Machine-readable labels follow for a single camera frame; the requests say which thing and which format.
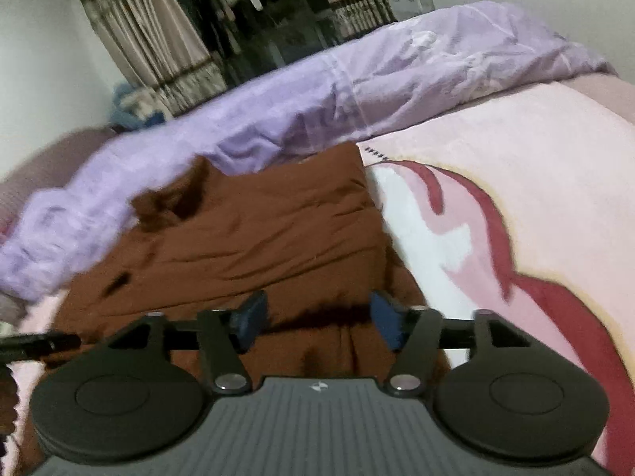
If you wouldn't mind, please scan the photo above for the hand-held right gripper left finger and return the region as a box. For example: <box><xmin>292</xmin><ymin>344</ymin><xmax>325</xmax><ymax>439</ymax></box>
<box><xmin>106</xmin><ymin>290</ymin><xmax>269</xmax><ymax>393</ymax></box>

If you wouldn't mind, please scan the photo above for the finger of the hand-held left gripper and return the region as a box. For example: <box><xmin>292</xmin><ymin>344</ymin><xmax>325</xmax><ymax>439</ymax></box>
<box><xmin>0</xmin><ymin>333</ymin><xmax>81</xmax><ymax>360</ymax></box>

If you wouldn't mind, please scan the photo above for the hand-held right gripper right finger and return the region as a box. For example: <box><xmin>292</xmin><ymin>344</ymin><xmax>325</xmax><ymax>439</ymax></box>
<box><xmin>368</xmin><ymin>292</ymin><xmax>534</xmax><ymax>397</ymax></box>

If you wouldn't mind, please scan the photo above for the brown garment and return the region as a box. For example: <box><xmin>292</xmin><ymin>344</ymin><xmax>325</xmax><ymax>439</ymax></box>
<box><xmin>17</xmin><ymin>141</ymin><xmax>452</xmax><ymax>476</ymax></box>

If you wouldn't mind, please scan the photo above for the pile of blue white clothes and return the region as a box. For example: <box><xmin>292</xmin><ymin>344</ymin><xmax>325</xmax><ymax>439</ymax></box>
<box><xmin>109</xmin><ymin>82</ymin><xmax>174</xmax><ymax>130</ymax></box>

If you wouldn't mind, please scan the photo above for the window with hanging clothes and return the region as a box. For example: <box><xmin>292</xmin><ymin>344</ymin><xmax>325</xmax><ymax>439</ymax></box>
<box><xmin>154</xmin><ymin>0</ymin><xmax>348</xmax><ymax>85</ymax></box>

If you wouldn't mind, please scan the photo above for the mauve quilted headboard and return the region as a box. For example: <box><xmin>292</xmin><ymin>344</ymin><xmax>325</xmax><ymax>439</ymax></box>
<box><xmin>0</xmin><ymin>126</ymin><xmax>117</xmax><ymax>194</ymax></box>

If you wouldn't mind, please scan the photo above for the pink printed blanket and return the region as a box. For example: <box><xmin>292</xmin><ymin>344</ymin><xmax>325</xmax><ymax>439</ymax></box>
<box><xmin>0</xmin><ymin>77</ymin><xmax>635</xmax><ymax>476</ymax></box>

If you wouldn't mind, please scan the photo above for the purple duvet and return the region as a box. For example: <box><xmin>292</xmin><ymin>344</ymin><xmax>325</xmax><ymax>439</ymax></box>
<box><xmin>0</xmin><ymin>1</ymin><xmax>618</xmax><ymax>303</ymax></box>

